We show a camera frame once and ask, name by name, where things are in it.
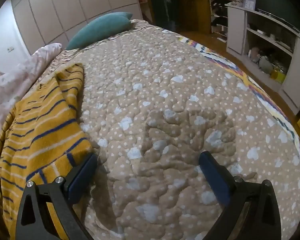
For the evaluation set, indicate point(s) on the colourful patterned bed sheet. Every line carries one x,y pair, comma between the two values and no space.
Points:
242,72

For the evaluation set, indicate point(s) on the yellow striped knit sweater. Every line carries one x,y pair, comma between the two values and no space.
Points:
40,130

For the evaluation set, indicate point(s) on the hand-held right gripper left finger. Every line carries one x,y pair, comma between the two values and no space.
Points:
81,177

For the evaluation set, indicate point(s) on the white wall switch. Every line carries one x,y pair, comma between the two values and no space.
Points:
11,49

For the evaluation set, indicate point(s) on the white open shelf unit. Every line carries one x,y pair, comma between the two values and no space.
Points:
236,30

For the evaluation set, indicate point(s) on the brown wooden door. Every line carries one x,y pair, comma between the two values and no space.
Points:
195,5

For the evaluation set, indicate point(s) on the beige dotted quilted blanket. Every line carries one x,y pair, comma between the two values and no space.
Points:
165,80

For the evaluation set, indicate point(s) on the white panelled wardrobe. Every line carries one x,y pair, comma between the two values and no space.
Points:
52,5

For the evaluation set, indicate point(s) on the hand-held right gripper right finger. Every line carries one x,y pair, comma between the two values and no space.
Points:
212,177

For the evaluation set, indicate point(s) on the cluttered shoe rack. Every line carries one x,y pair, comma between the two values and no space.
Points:
221,7

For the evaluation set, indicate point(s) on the teal pillow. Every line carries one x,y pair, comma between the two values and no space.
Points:
97,30

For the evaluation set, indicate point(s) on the pink floral duvet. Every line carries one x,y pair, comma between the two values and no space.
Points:
15,80

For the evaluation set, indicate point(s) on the yellow container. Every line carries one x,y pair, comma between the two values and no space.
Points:
278,76

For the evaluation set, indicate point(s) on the dark flat screen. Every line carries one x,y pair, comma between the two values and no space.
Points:
277,2

